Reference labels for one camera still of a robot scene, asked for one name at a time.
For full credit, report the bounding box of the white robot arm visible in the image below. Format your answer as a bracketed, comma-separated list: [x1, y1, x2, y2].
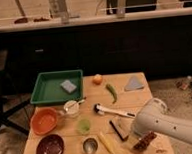
[131, 98, 192, 144]

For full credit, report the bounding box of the orange bowl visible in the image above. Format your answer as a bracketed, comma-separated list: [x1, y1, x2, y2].
[30, 107, 58, 135]

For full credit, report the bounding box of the purple bowl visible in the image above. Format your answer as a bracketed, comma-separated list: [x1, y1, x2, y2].
[35, 134, 65, 154]

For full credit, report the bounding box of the orange fruit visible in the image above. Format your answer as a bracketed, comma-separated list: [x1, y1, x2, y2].
[93, 74, 103, 85]

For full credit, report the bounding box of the green chili pepper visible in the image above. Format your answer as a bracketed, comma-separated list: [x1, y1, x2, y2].
[105, 84, 117, 103]

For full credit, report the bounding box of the grey blue sponge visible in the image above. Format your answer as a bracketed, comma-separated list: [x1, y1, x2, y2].
[60, 80, 77, 94]

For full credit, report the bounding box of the grey triangular cloth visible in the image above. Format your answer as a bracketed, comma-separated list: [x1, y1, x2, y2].
[124, 76, 143, 91]

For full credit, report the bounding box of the white cup with spoon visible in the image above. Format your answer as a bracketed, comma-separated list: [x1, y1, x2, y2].
[63, 99, 84, 118]

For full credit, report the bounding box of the small green cup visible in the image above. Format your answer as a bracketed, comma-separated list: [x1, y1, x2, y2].
[77, 119, 91, 135]

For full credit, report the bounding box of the green plastic tray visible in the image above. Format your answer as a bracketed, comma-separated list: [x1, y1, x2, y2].
[30, 70, 83, 106]

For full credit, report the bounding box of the small metal cup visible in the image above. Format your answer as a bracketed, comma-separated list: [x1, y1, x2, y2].
[83, 138, 98, 154]

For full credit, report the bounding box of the bunch of dark grapes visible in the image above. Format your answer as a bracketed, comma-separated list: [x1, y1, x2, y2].
[133, 131, 156, 151]

